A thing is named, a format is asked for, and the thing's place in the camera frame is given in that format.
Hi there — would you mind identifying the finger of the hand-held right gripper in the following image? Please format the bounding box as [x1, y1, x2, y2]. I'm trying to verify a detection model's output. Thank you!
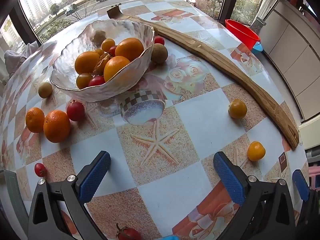
[292, 169, 320, 240]

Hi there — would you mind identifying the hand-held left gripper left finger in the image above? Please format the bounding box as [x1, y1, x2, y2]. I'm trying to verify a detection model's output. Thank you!
[27, 151, 111, 240]

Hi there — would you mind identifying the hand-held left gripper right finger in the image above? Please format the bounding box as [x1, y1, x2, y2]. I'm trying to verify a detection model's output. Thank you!
[213, 151, 297, 240]

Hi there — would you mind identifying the pink plastic object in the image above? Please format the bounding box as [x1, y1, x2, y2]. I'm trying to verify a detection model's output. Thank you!
[307, 164, 320, 190]

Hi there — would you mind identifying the orange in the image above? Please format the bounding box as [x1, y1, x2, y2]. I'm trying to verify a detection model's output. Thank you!
[115, 37, 145, 62]
[74, 51, 100, 75]
[103, 56, 131, 82]
[25, 107, 45, 133]
[43, 110, 71, 143]

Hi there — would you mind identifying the dried physalis husk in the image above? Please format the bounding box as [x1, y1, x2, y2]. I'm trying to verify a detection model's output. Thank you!
[93, 53, 111, 75]

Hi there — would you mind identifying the light blue plastic basin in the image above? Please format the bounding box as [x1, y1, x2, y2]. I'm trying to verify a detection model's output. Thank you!
[251, 42, 263, 55]

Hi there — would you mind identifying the curved wooden board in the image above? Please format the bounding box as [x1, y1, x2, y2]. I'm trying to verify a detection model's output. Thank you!
[107, 5, 300, 148]

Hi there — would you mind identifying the clear glass bowl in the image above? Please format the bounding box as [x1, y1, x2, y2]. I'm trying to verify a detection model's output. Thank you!
[50, 19, 155, 102]

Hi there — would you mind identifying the white cabinet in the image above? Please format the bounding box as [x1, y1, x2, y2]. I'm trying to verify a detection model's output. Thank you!
[260, 0, 320, 120]

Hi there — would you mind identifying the grey cloth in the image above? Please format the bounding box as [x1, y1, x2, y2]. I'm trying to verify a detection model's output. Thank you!
[4, 41, 38, 74]

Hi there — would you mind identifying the red plastic basin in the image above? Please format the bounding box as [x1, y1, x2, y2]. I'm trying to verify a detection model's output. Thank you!
[224, 19, 261, 51]

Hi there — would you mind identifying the black window frame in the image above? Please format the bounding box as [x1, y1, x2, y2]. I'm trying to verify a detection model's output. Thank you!
[219, 0, 243, 23]

